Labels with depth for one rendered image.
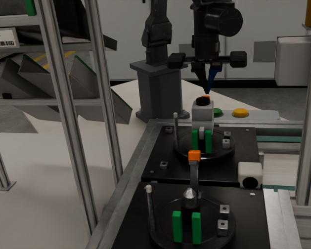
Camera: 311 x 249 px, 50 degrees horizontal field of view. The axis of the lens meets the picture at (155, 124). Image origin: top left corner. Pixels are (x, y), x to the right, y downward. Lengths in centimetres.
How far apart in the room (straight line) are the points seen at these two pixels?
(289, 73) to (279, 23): 318
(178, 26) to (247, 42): 76
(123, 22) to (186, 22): 70
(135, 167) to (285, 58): 40
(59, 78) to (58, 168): 50
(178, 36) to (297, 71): 326
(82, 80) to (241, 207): 38
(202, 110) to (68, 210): 39
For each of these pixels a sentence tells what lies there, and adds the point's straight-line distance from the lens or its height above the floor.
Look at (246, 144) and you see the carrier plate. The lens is 80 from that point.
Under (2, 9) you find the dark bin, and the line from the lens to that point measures 62.
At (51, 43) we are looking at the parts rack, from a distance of 52.
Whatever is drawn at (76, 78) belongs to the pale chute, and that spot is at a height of 118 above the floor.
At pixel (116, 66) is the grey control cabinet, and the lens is 407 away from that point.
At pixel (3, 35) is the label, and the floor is 129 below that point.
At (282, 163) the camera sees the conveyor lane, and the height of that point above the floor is 92.
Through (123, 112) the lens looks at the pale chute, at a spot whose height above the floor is 103.
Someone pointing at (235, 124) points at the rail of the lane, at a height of 96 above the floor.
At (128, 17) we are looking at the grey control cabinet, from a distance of 388.
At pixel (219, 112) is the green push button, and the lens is 95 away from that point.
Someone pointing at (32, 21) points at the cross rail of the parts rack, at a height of 130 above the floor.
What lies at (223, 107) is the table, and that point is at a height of 86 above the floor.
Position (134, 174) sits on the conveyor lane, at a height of 95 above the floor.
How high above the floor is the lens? 136
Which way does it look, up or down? 26 degrees down
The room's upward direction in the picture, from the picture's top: 5 degrees counter-clockwise
